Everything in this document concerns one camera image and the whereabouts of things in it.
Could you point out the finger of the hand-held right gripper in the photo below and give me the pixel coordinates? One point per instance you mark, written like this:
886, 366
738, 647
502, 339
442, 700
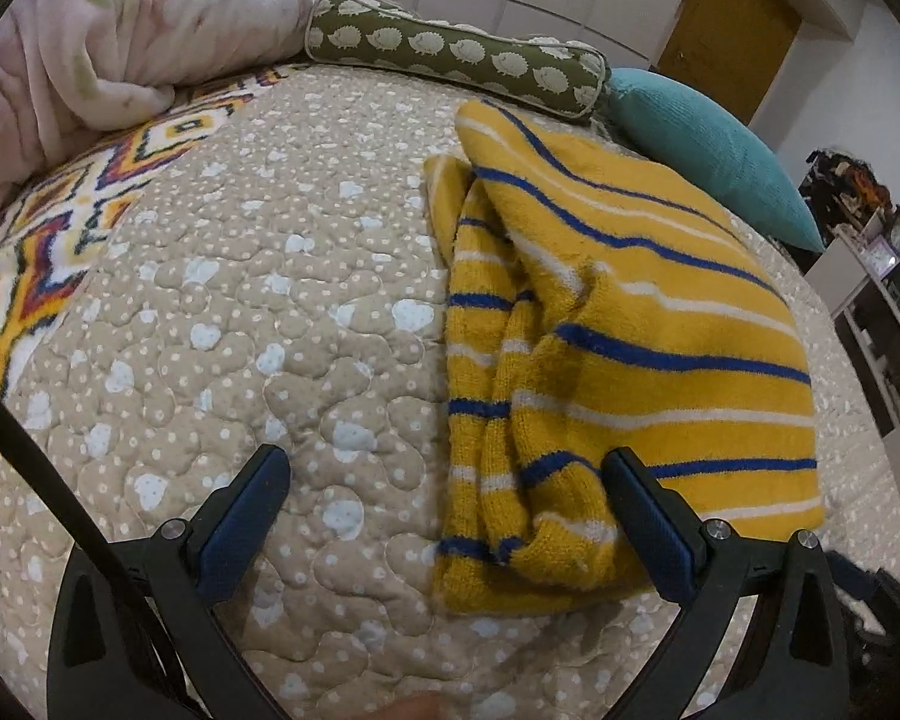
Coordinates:
847, 577

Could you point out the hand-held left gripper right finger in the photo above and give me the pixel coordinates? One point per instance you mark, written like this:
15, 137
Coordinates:
656, 532

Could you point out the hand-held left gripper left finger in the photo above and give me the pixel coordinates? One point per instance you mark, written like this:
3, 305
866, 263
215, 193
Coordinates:
241, 525

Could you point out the yellow striped shirt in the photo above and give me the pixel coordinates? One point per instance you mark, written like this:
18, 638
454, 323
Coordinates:
645, 330

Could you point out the beige dotted quilt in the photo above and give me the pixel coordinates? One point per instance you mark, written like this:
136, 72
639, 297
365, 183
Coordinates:
270, 315

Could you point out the cluttered shelf unit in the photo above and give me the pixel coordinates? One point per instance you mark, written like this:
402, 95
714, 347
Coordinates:
881, 330

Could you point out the geometric patterned blanket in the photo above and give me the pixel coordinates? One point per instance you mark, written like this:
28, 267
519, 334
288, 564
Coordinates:
52, 225

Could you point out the teal pillow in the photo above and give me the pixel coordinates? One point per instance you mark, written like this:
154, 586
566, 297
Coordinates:
705, 142

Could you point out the wooden door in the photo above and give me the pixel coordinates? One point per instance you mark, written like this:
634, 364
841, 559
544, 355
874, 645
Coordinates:
731, 30

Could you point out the pink floral comforter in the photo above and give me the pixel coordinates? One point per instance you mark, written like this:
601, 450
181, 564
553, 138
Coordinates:
120, 30

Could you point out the green patterned bolster pillow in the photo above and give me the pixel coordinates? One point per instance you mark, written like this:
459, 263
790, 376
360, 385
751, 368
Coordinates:
450, 52

